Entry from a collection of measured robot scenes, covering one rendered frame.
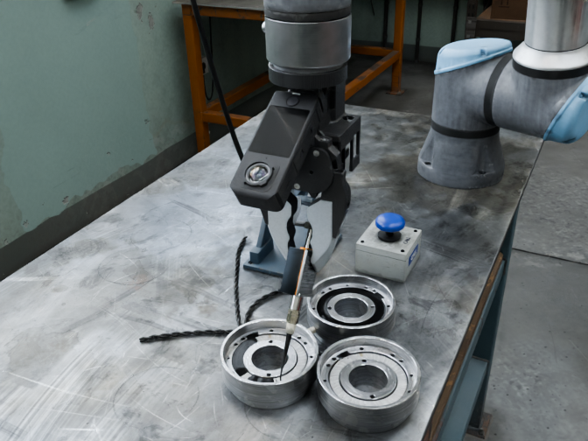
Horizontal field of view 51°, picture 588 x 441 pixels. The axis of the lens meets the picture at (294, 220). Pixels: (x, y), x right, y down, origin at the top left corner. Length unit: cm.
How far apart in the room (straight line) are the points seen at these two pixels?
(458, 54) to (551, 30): 15
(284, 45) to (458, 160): 60
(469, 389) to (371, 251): 74
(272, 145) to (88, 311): 40
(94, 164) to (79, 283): 184
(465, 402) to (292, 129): 105
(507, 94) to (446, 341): 42
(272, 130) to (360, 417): 28
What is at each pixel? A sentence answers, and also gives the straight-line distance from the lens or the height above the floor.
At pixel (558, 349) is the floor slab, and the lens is 207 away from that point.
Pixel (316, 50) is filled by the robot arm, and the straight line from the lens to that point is 54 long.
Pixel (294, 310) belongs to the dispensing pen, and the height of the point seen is 89.
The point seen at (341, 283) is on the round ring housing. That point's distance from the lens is 79.
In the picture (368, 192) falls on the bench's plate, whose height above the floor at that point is 80.
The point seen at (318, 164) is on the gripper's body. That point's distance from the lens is 57.
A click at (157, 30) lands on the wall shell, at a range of 295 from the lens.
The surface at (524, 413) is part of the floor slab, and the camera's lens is 185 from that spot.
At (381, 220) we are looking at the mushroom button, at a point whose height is 87.
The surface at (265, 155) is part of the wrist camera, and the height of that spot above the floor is 107.
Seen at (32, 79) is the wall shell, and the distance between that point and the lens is 246.
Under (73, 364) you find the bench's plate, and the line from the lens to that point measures 77.
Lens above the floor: 129
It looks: 30 degrees down
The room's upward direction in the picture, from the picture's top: 2 degrees counter-clockwise
